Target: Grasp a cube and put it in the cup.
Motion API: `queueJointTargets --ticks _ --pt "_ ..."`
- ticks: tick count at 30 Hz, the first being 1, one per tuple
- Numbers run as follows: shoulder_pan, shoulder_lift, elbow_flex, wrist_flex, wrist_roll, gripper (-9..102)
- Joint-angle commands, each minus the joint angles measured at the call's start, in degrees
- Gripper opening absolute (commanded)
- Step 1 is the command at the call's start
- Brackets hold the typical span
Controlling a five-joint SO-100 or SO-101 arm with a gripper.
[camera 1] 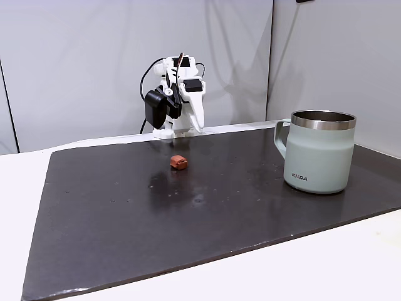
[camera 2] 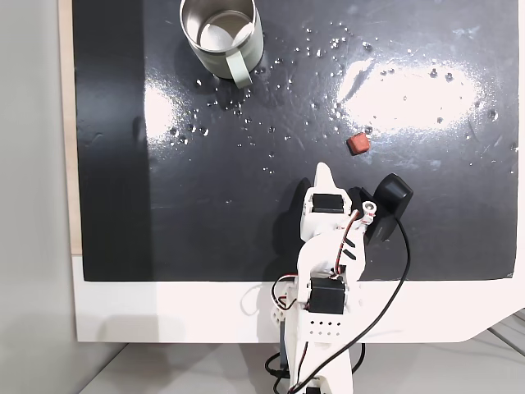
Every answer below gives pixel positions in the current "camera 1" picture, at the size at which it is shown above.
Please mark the small red-brown cube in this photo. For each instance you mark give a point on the small red-brown cube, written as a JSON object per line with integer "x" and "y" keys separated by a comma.
{"x": 179, "y": 162}

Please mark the black table mat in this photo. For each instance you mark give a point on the black table mat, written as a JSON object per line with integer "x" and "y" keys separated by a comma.
{"x": 188, "y": 219}

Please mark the pale green steel mug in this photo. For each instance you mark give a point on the pale green steel mug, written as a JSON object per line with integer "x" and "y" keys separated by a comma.
{"x": 318, "y": 156}

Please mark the black oval camera box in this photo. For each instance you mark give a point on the black oval camera box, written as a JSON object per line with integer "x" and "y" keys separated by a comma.
{"x": 155, "y": 108}

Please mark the black object on wall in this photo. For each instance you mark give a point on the black object on wall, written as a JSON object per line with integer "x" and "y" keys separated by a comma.
{"x": 304, "y": 1}

